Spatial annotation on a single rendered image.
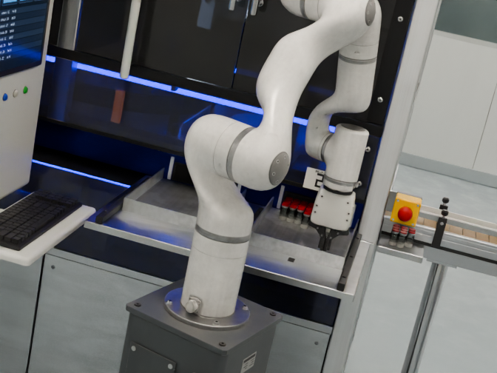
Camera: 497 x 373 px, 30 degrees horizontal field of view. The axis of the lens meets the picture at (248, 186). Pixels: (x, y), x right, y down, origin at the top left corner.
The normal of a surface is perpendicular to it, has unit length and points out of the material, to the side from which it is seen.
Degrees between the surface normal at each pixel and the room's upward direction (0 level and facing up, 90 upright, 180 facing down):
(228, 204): 30
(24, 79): 90
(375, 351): 0
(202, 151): 96
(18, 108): 90
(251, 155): 67
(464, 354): 0
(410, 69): 90
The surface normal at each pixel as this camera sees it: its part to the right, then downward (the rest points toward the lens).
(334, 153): -0.70, 0.09
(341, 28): 0.12, 0.61
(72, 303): -0.22, 0.25
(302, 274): 0.20, -0.93
